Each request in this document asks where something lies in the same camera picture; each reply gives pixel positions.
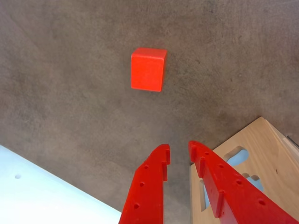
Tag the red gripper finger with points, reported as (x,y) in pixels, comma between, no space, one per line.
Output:
(233,193)
(144,198)

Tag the red cube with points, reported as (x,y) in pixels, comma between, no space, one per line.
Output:
(147,70)

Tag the wooden shape sorter box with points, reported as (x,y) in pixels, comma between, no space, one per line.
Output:
(268,144)

